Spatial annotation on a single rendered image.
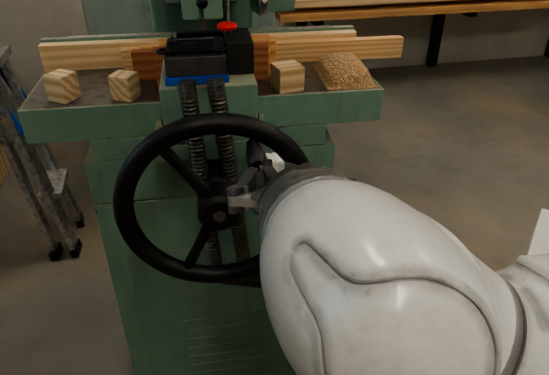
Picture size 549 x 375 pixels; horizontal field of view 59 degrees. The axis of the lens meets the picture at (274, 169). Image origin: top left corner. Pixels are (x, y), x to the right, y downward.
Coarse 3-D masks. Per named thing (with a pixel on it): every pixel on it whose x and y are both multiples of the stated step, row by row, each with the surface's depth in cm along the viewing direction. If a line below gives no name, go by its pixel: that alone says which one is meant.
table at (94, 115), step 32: (32, 96) 80; (96, 96) 80; (288, 96) 81; (320, 96) 82; (352, 96) 83; (32, 128) 77; (64, 128) 78; (96, 128) 79; (128, 128) 80; (160, 160) 73
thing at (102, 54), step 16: (288, 32) 95; (304, 32) 95; (320, 32) 95; (336, 32) 95; (352, 32) 95; (48, 48) 88; (64, 48) 89; (80, 48) 89; (96, 48) 89; (112, 48) 90; (48, 64) 90; (64, 64) 90; (80, 64) 90; (96, 64) 91; (112, 64) 91
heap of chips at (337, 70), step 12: (324, 60) 88; (336, 60) 86; (348, 60) 85; (360, 60) 90; (324, 72) 86; (336, 72) 84; (348, 72) 83; (360, 72) 84; (324, 84) 85; (336, 84) 83; (348, 84) 83; (360, 84) 83; (372, 84) 84
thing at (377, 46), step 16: (128, 48) 89; (288, 48) 93; (304, 48) 93; (320, 48) 94; (336, 48) 94; (352, 48) 95; (368, 48) 95; (384, 48) 96; (400, 48) 96; (128, 64) 90
